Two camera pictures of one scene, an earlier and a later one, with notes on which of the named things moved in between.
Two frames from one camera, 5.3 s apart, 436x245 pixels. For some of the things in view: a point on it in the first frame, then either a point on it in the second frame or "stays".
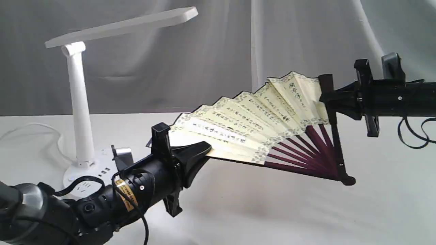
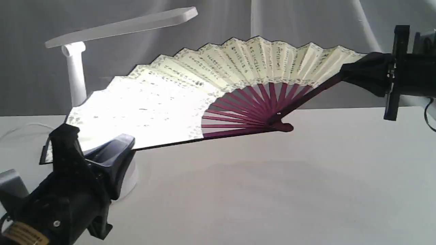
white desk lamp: (88, 165) stays
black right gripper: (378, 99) -> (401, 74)
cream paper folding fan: (284, 124) -> (237, 86)
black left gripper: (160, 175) -> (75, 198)
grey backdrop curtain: (230, 47) stays
